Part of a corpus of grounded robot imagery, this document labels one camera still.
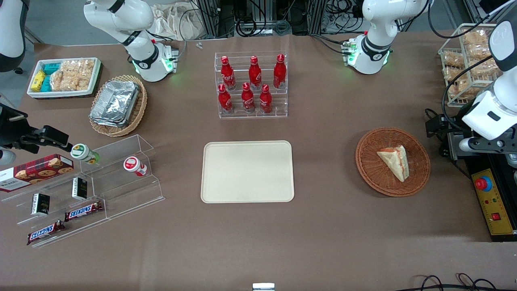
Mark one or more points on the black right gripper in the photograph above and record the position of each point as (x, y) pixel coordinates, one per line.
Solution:
(11, 130)

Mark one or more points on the yellow snack packet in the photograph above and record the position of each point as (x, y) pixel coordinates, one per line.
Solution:
(38, 81)

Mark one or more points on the red cola bottle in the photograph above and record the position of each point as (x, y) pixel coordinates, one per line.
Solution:
(225, 101)
(254, 74)
(228, 74)
(248, 100)
(265, 101)
(279, 72)

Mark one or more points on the stacked foil containers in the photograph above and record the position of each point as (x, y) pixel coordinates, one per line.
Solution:
(115, 103)

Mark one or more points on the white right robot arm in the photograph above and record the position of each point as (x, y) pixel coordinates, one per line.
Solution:
(137, 24)

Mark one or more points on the Snickers chocolate bar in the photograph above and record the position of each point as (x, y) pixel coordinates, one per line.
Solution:
(45, 233)
(83, 211)

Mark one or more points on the aluminium block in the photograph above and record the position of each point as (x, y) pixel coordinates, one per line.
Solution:
(458, 147)

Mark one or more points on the round brown wicker basket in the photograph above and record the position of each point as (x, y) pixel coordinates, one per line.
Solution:
(369, 161)

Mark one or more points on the red plaid cookie box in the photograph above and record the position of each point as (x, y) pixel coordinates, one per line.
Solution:
(36, 171)

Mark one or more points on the beige cloth bags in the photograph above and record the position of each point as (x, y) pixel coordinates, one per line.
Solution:
(177, 22)

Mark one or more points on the small black chocolate box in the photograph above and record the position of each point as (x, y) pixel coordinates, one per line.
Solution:
(80, 188)
(40, 204)

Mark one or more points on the yellow black control box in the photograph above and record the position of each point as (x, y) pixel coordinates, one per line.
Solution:
(494, 202)

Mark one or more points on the rice cracker snack bag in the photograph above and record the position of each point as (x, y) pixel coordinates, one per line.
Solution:
(484, 68)
(464, 89)
(480, 51)
(453, 59)
(83, 72)
(60, 81)
(451, 73)
(476, 37)

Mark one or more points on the oval tan wicker basket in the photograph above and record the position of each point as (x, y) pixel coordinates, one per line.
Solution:
(139, 109)

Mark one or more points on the green lid yogurt cup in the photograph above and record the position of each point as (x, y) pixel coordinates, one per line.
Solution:
(83, 152)

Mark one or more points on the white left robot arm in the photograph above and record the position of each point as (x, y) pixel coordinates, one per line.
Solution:
(375, 28)

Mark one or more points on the clear acrylic tiered shelf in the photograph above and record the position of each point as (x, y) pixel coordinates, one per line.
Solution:
(60, 220)
(133, 194)

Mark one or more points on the silver metal mount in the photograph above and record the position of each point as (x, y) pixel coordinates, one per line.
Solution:
(263, 287)

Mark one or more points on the triangle sandwich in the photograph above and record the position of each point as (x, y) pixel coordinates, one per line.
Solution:
(394, 161)

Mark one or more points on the white rectangular bin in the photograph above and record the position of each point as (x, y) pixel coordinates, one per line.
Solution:
(34, 93)

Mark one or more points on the clear acrylic bottle rack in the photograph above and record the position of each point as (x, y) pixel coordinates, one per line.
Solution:
(278, 103)

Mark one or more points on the teal snack packet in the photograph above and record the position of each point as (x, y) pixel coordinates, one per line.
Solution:
(46, 84)
(51, 68)

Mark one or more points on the beige plastic tray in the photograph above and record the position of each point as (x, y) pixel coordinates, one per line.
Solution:
(247, 171)

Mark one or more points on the red lid yogurt cup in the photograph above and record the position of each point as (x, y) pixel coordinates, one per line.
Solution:
(133, 165)

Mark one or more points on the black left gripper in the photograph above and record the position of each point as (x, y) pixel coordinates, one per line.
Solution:
(450, 124)

